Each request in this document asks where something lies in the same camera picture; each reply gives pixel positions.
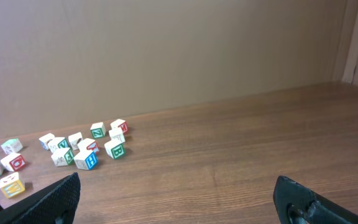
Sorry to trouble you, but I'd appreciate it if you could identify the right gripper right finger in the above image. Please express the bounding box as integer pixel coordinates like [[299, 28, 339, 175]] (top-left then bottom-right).
[[273, 175, 358, 224]]

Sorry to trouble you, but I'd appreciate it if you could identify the wooden block blue X side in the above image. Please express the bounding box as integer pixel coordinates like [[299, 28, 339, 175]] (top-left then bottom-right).
[[47, 137, 70, 153]]

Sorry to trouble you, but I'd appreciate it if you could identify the wooden block blue P side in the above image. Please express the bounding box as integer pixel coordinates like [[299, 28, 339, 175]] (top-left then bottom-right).
[[108, 128, 126, 143]]

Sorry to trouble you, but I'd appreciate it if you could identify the wooden block blue H side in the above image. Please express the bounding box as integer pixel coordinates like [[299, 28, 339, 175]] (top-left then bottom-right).
[[74, 150, 98, 170]]

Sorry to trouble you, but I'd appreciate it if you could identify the wooden block red side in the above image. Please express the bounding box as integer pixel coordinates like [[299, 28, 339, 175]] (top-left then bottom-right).
[[110, 119, 129, 134]]

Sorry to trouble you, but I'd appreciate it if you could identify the wooden block green side right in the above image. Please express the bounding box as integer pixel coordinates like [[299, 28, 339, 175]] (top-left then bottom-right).
[[104, 139, 126, 159]]

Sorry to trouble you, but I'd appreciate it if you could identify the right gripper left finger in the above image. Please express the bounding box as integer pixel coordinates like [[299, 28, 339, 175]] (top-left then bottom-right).
[[0, 172, 81, 224]]

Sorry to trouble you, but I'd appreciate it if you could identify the wooden block green Z top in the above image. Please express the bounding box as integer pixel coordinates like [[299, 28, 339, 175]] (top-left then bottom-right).
[[1, 138, 23, 155]]

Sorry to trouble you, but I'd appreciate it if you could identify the wooden block green Z side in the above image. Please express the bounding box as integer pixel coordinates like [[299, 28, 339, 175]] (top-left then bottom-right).
[[90, 122, 106, 139]]

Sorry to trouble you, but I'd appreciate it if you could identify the wooden block M top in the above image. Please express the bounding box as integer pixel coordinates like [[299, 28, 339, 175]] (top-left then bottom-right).
[[51, 147, 74, 167]]

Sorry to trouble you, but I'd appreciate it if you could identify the plain white wooden block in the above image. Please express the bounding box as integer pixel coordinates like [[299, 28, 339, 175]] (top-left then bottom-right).
[[68, 132, 83, 150]]

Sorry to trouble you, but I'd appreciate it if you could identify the wooden block shell top red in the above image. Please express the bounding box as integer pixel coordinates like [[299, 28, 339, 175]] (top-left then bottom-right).
[[1, 152, 26, 172]]

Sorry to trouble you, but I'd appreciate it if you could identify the wooden block yellow side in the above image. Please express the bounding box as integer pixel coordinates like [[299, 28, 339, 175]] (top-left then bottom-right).
[[0, 172, 25, 198]]

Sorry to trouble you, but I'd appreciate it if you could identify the wooden block red pattern top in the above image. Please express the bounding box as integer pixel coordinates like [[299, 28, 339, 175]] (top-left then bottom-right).
[[77, 138, 99, 153]]

